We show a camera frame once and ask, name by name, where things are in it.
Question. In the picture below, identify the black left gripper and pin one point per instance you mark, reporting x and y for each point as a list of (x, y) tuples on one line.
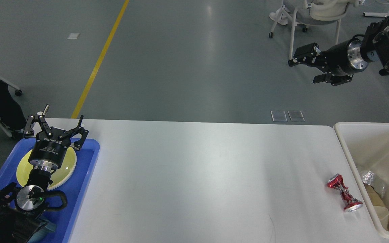
[(49, 150)]

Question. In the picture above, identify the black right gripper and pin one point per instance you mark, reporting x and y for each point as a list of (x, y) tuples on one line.
[(343, 60)]

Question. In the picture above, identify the yellow plastic plate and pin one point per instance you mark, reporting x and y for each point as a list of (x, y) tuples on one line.
[(24, 167)]

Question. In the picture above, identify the teal green mug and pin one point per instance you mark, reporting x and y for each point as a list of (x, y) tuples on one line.
[(46, 229)]

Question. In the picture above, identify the crushed red soda can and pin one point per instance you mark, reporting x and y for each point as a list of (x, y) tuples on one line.
[(351, 203)]

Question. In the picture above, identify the aluminium foil tray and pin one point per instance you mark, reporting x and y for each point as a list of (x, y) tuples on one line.
[(370, 178)]

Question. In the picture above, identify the brown paper bag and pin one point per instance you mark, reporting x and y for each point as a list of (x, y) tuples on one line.
[(374, 197)]

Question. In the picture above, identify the white paper cup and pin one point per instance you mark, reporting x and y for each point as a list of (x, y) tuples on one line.
[(383, 216)]

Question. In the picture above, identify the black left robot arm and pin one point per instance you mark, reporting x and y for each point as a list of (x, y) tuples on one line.
[(21, 207)]

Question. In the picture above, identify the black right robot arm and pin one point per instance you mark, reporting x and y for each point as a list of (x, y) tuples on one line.
[(375, 45)]

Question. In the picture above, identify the grey chair leg with caster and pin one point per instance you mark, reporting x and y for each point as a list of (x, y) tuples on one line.
[(18, 90)]

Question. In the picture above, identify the right floor socket cover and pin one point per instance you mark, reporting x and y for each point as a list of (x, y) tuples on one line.
[(296, 115)]

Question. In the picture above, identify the floor socket cover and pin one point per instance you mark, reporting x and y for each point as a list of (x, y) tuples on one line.
[(278, 116), (296, 115)]

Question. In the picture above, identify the white grey office chair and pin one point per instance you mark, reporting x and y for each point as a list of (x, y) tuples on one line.
[(315, 13)]

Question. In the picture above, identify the person in white tracksuit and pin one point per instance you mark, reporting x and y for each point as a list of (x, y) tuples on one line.
[(280, 15)]

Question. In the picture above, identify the left floor socket cover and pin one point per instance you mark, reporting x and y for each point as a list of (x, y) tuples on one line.
[(278, 116)]

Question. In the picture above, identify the blue plastic tray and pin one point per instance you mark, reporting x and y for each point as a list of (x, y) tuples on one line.
[(74, 188)]

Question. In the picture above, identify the white plastic bin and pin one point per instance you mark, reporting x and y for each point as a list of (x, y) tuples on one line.
[(366, 147)]

